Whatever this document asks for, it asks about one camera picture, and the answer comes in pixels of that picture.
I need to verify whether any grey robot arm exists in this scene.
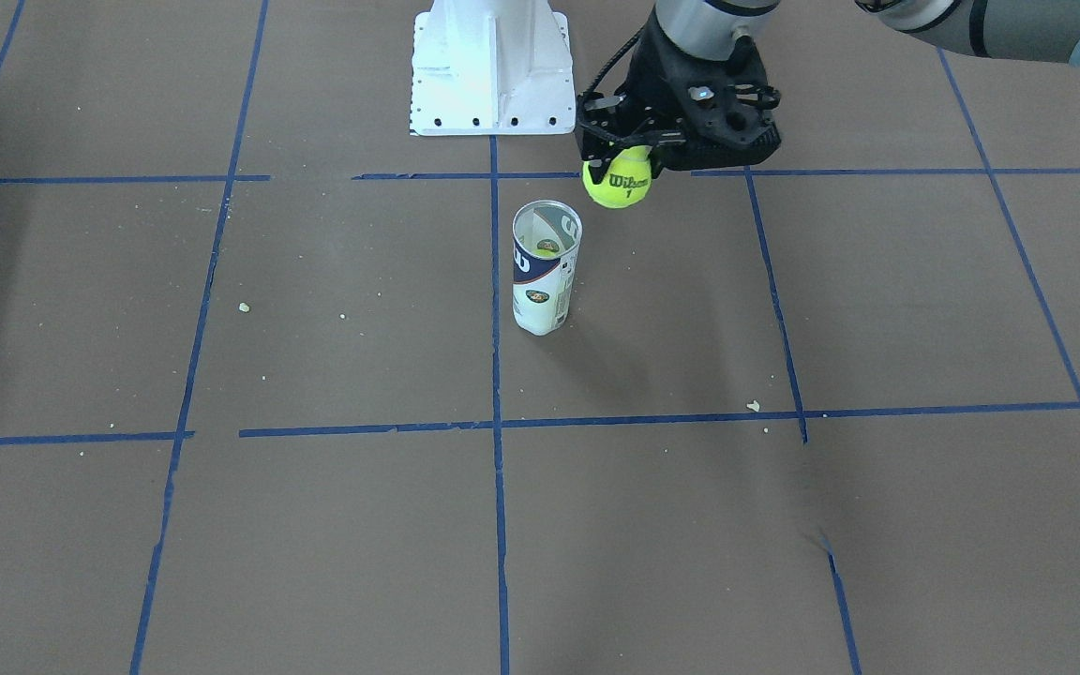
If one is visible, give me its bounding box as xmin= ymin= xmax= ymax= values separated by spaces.
xmin=576 ymin=1 xmax=1080 ymax=188

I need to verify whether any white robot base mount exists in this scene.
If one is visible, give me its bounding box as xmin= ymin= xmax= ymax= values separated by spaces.
xmin=409 ymin=1 xmax=576 ymax=137

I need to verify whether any tennis ball inside can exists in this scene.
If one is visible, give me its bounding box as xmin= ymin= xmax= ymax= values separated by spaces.
xmin=532 ymin=239 xmax=562 ymax=258

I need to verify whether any yellow Wilson tennis ball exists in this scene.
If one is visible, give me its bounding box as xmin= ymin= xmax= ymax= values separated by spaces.
xmin=581 ymin=145 xmax=654 ymax=210

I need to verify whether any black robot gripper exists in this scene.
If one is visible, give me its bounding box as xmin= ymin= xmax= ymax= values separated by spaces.
xmin=576 ymin=9 xmax=783 ymax=180

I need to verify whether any clear plastic tennis ball can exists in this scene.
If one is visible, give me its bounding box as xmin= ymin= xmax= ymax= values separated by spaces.
xmin=511 ymin=200 xmax=582 ymax=335

